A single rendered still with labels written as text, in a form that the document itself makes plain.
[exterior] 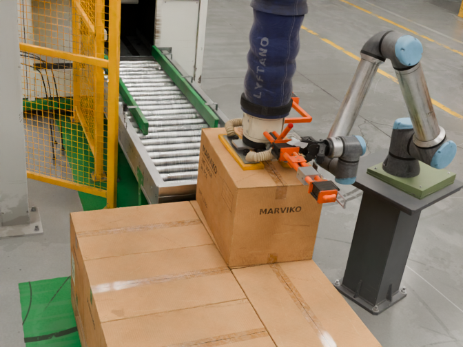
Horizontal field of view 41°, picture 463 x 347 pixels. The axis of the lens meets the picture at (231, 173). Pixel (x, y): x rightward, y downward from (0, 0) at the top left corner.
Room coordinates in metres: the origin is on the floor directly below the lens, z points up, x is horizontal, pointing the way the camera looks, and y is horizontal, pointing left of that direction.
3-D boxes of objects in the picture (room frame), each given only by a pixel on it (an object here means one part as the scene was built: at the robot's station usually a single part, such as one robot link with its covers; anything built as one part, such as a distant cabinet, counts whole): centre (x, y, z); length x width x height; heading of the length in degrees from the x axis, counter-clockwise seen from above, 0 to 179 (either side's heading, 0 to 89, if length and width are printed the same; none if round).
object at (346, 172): (2.45, -0.50, 0.96); 0.12 x 0.09 x 0.12; 33
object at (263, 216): (2.54, -0.12, 0.74); 0.60 x 0.40 x 0.40; 20
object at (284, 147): (2.33, -0.21, 1.07); 0.10 x 0.08 x 0.06; 113
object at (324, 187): (2.00, -0.34, 1.07); 0.08 x 0.07 x 0.05; 23
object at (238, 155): (2.52, -0.03, 0.97); 0.34 x 0.10 x 0.05; 23
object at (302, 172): (2.13, -0.29, 1.07); 0.07 x 0.07 x 0.04; 23
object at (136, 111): (4.15, 0.91, 0.60); 1.60 x 0.10 x 0.09; 24
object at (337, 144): (2.41, -0.42, 1.07); 0.09 x 0.05 x 0.10; 24
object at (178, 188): (2.87, 0.04, 0.58); 0.70 x 0.03 x 0.06; 114
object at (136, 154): (3.80, 0.82, 0.50); 2.31 x 0.05 x 0.19; 24
